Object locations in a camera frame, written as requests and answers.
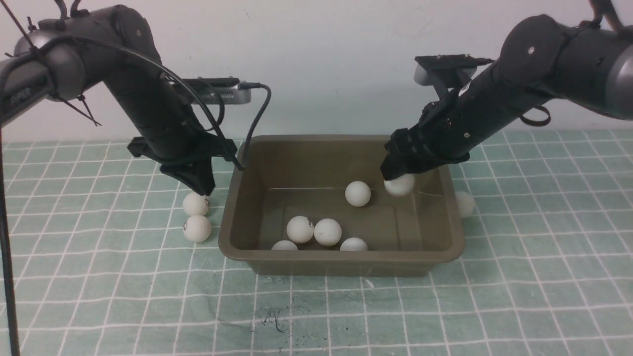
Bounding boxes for olive green plastic bin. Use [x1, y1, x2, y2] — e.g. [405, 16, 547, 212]
[218, 134, 465, 277]

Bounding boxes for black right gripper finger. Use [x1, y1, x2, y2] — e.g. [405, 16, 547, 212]
[381, 158, 421, 181]

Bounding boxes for white ping-pong ball with print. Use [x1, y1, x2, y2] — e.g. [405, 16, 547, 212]
[183, 216, 212, 243]

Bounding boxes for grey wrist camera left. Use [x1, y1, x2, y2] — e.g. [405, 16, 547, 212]
[183, 77, 252, 105]

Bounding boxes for white ping-pong ball red logo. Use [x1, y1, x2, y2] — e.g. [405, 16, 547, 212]
[340, 237, 368, 252]

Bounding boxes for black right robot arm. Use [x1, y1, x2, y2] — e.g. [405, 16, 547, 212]
[380, 14, 633, 181]

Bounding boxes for green checkered tablecloth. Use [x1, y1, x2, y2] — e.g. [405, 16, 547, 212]
[3, 130, 633, 356]

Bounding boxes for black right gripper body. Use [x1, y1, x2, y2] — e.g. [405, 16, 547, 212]
[385, 100, 475, 174]

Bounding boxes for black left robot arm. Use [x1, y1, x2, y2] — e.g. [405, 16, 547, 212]
[1, 0, 237, 196]

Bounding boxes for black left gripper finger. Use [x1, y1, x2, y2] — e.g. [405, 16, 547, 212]
[161, 161, 216, 196]

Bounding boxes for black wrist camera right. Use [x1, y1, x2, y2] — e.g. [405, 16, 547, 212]
[413, 54, 494, 99]

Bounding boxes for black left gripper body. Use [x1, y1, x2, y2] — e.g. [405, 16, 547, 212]
[127, 130, 237, 178]

